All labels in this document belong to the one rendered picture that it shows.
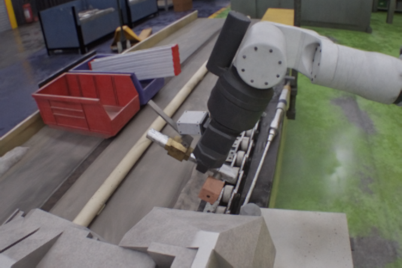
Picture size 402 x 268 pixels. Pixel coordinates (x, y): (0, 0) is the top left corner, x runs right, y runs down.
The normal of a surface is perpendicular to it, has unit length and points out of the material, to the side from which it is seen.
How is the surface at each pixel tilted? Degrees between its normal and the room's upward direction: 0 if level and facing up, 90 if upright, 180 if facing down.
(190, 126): 90
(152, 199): 0
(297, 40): 92
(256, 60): 92
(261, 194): 0
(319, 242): 0
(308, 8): 90
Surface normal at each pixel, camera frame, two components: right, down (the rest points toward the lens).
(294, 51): -0.26, 0.53
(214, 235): -0.23, -0.86
